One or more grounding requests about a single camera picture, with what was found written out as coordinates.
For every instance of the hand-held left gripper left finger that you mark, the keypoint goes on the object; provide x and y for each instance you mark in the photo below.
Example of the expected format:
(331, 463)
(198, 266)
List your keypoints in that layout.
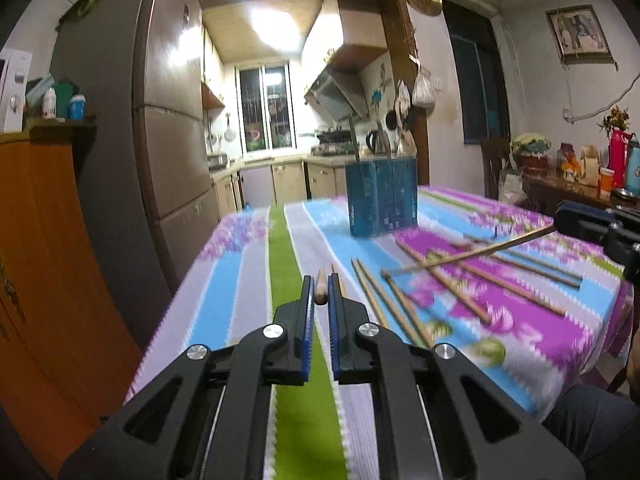
(307, 340)

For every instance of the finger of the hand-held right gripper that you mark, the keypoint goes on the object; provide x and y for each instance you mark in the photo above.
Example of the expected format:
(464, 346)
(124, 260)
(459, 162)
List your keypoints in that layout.
(585, 222)

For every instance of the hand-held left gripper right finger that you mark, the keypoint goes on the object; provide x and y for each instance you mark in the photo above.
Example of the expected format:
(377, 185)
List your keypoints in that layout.
(334, 340)

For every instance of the brown wooden chopstick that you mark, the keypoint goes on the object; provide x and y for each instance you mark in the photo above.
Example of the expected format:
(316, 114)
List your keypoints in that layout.
(320, 290)
(500, 245)

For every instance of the bunch of wooden chopsticks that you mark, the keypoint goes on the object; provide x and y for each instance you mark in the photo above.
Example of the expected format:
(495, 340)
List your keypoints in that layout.
(406, 310)

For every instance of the blue utensil holder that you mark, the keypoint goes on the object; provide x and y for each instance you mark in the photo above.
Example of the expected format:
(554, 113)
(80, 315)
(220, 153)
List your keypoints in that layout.
(382, 200)

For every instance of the orange cup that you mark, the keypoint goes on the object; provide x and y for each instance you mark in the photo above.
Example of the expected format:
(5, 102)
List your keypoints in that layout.
(606, 181)

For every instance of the dark wooden side table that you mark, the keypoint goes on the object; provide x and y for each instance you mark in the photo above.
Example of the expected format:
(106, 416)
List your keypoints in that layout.
(545, 192)

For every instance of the beige paper bag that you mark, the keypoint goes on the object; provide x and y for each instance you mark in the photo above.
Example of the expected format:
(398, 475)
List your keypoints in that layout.
(590, 165)

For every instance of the glass jar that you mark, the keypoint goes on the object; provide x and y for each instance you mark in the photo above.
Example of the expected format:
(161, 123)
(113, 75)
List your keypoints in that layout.
(566, 157)

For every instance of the red thermos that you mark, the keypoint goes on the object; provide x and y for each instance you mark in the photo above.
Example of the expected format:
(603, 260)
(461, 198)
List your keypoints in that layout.
(619, 157)

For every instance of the light blue thermos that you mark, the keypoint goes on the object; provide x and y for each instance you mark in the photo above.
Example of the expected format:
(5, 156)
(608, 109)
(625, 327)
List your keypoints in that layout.
(634, 167)

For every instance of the striped floral tablecloth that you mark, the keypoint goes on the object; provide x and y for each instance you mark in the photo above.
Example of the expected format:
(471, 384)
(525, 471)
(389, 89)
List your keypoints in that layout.
(240, 280)

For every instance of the white yellow flower bouquet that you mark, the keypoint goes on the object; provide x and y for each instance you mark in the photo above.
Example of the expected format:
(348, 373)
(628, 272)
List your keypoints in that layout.
(531, 147)

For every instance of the yellow red artificial flowers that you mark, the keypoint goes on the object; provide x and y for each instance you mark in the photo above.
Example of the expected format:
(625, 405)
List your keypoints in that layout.
(615, 119)

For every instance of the wooden chair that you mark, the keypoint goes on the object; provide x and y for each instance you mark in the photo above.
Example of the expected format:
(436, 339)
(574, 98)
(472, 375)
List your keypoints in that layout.
(495, 160)

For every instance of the beige kitchen base cabinets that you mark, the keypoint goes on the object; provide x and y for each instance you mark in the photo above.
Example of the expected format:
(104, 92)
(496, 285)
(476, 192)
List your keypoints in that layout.
(287, 182)

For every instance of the dark window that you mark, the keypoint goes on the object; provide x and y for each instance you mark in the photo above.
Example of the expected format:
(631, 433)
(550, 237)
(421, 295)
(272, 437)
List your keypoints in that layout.
(475, 80)

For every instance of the person's leg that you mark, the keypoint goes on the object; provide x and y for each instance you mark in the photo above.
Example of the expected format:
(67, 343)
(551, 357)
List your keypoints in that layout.
(595, 425)

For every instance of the gas stove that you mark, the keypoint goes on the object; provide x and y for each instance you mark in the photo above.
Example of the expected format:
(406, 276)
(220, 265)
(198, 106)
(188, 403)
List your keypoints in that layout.
(332, 150)

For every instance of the dark standing chopstick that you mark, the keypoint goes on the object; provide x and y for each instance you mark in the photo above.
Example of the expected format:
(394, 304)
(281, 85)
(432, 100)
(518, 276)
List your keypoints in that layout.
(354, 140)
(385, 142)

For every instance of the steel electric kettle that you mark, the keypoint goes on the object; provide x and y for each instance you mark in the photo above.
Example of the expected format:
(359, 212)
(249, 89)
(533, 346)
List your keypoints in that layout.
(374, 142)

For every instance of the black wok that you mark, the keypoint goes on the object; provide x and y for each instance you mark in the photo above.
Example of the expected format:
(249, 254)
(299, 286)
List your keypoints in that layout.
(330, 135)

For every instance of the white hanging plastic bag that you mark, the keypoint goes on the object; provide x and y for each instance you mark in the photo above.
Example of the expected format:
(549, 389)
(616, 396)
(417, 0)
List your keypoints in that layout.
(424, 92)

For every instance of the beige hanging bag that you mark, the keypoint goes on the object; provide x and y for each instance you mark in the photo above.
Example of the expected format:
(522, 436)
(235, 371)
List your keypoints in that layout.
(402, 100)

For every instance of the hanging small pan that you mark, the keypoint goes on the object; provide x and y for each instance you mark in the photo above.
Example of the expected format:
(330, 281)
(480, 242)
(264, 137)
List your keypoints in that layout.
(230, 134)

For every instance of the black round hanging utensil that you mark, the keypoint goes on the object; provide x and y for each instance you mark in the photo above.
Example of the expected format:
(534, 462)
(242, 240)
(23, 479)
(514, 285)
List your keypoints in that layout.
(390, 119)

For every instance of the kitchen window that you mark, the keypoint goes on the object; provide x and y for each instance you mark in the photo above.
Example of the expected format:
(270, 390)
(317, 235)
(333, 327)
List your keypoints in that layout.
(265, 110)

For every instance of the grey brown refrigerator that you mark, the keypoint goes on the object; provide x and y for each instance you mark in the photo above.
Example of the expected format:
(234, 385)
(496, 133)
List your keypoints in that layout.
(170, 150)

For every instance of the steel range hood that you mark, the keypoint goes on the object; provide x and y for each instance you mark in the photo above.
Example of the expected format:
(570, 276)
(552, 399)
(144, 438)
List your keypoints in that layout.
(335, 92)

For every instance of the orange wooden cabinet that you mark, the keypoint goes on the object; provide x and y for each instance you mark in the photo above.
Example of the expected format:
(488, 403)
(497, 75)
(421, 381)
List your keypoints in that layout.
(45, 260)

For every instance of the beige cabinet above hood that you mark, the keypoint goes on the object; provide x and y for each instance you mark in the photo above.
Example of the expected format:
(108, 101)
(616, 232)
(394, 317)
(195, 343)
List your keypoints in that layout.
(350, 35)

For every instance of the kitchen ceiling light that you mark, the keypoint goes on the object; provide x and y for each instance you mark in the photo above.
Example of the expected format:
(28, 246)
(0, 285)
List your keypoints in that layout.
(277, 27)

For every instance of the blue white jar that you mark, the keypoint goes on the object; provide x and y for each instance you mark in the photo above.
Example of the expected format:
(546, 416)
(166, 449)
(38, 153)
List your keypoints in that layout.
(77, 108)

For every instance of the green container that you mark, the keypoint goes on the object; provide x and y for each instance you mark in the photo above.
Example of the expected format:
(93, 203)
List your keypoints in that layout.
(64, 100)

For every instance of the dark fridge sticker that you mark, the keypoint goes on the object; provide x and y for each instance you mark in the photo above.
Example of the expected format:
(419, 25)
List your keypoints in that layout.
(186, 16)

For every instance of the white bottle red label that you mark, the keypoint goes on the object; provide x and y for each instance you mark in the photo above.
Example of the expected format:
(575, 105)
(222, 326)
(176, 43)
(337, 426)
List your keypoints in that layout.
(49, 105)

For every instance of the green yellow bundle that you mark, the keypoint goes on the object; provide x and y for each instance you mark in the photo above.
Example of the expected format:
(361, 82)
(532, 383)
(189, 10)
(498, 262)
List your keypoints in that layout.
(85, 5)

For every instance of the framed wall picture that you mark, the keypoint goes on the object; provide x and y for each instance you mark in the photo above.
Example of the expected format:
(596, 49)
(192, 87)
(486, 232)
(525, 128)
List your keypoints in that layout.
(579, 32)

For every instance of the white wall switch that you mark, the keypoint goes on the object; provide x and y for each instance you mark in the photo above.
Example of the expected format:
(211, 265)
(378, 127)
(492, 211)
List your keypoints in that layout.
(437, 83)

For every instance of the flower wall decal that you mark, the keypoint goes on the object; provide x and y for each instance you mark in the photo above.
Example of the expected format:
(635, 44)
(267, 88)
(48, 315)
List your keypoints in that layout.
(380, 95)

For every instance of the beige wall cabinets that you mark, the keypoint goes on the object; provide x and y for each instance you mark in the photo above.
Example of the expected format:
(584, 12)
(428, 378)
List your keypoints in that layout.
(212, 70)

